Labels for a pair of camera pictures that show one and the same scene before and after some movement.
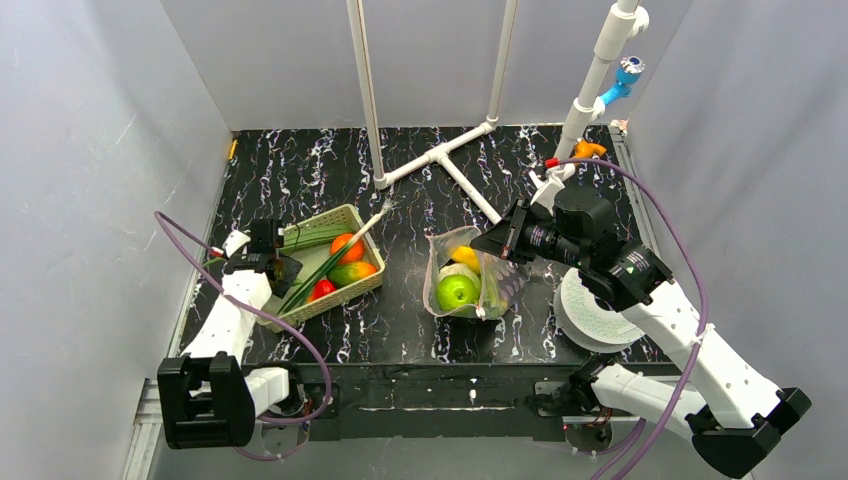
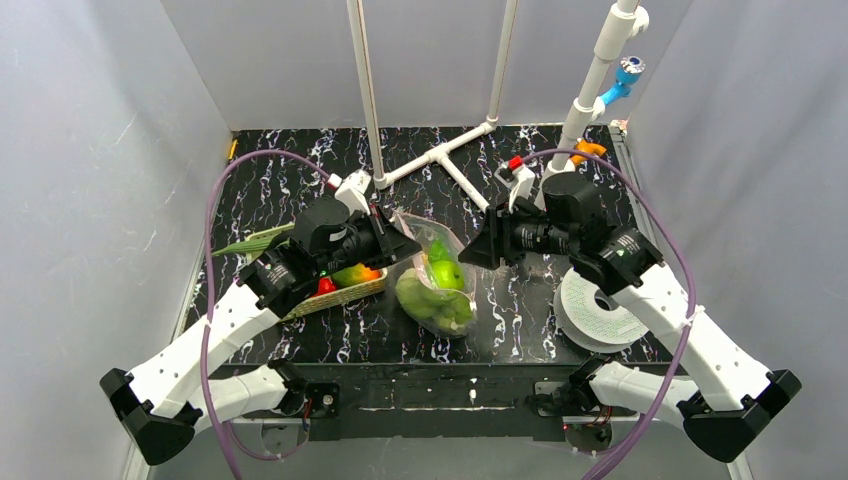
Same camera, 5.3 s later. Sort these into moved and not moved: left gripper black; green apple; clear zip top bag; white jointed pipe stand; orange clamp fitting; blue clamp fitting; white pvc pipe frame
Moved: green apple; left gripper black; clear zip top bag
Not moved: blue clamp fitting; white jointed pipe stand; orange clamp fitting; white pvc pipe frame
